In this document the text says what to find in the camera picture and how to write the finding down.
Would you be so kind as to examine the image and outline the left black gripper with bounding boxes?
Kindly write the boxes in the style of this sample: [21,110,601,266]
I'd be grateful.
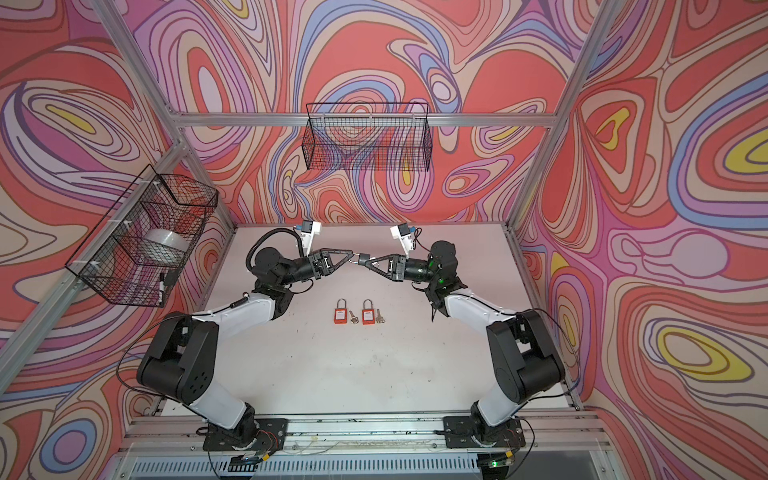
[276,253,352,292]

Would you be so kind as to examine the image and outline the red padlock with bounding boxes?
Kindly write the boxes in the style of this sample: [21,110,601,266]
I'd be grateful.
[333,298,349,325]
[361,299,377,325]

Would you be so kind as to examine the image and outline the white tape roll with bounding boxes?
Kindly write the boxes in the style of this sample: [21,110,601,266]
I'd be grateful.
[144,228,189,252]

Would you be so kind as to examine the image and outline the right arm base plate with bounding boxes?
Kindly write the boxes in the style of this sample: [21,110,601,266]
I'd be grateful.
[434,415,527,451]

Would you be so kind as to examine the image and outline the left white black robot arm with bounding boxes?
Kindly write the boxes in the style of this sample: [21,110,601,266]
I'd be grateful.
[136,227,354,438]

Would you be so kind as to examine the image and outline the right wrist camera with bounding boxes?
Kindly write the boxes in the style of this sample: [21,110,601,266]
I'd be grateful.
[390,223,416,258]

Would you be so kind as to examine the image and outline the left black wire basket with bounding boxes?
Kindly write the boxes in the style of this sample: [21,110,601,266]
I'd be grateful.
[66,166,219,307]

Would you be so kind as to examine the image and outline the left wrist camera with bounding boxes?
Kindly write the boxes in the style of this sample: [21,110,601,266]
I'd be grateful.
[294,220,322,255]

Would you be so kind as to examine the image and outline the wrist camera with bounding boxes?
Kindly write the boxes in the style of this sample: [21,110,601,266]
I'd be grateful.
[294,220,322,255]
[390,223,416,258]

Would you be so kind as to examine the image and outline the black wire basket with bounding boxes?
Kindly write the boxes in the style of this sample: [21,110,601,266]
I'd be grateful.
[66,166,219,307]
[301,100,433,172]

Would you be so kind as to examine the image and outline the back black wire basket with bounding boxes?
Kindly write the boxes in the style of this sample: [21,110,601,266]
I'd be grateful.
[301,100,433,172]

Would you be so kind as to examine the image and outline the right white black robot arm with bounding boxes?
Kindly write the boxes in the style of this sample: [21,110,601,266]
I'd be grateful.
[358,240,565,433]

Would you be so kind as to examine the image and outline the small black padlock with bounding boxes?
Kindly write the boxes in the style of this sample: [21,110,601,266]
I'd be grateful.
[354,253,370,266]

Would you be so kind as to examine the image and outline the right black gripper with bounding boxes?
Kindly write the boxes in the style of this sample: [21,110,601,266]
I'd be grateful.
[364,254,437,284]

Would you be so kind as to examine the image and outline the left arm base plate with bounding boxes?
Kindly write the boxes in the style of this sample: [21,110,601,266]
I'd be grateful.
[196,418,289,454]

